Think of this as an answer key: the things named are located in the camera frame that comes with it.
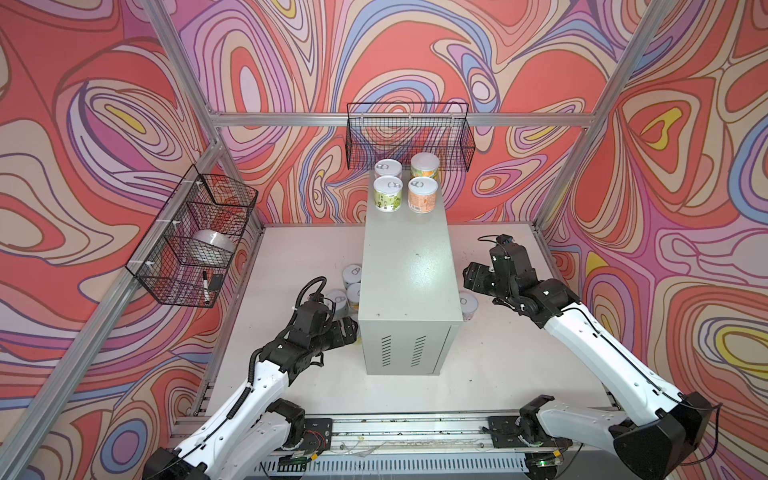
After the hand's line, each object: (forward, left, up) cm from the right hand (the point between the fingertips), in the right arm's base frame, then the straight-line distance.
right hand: (477, 281), depth 77 cm
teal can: (-7, +36, +4) cm, 37 cm away
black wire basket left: (+3, +73, +10) cm, 73 cm away
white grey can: (+2, -1, -16) cm, 16 cm away
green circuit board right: (-38, -13, -23) cm, 46 cm away
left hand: (-7, +35, -11) cm, 37 cm away
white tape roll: (+8, +67, +11) cm, 68 cm away
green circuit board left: (-36, +49, -23) cm, 65 cm away
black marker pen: (-3, +68, +5) cm, 69 cm away
